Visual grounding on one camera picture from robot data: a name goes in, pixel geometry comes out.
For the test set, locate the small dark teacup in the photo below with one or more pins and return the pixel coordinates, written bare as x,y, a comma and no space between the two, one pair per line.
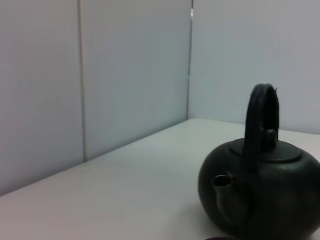
218,238

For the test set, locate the black round teapot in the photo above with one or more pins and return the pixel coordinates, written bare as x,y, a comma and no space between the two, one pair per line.
270,195

